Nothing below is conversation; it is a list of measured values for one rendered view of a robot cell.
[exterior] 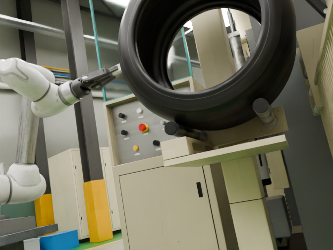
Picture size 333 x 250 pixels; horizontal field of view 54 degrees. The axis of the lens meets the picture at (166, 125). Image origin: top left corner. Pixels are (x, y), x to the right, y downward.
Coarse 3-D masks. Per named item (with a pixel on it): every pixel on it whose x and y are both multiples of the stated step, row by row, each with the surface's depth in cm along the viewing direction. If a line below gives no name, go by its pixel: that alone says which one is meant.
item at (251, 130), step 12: (276, 108) 126; (252, 120) 129; (276, 120) 125; (204, 132) 135; (216, 132) 133; (228, 132) 132; (240, 132) 130; (252, 132) 128; (264, 132) 127; (276, 132) 125; (216, 144) 133
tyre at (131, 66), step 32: (160, 0) 129; (192, 0) 135; (224, 0) 131; (256, 0) 125; (288, 0) 97; (128, 32) 111; (160, 32) 138; (288, 32) 95; (128, 64) 110; (160, 64) 137; (256, 64) 95; (288, 64) 100; (160, 96) 104; (192, 96) 100; (224, 96) 97; (256, 96) 97; (192, 128) 123; (224, 128) 118
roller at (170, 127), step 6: (168, 126) 104; (174, 126) 103; (180, 126) 106; (186, 126) 115; (168, 132) 104; (174, 132) 103; (180, 132) 107; (186, 132) 112; (192, 132) 118; (198, 132) 126; (198, 138) 126; (204, 138) 133
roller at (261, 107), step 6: (258, 102) 95; (264, 102) 94; (258, 108) 95; (264, 108) 94; (270, 108) 100; (258, 114) 98; (264, 114) 97; (270, 114) 103; (264, 120) 108; (270, 120) 111; (270, 126) 125
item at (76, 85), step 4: (76, 80) 129; (80, 80) 127; (92, 80) 127; (72, 84) 129; (76, 84) 128; (80, 84) 127; (84, 84) 127; (72, 88) 128; (76, 88) 128; (80, 88) 128; (84, 88) 130; (88, 88) 132; (76, 92) 128; (80, 92) 128; (84, 92) 129; (88, 92) 131; (80, 96) 130; (84, 96) 131
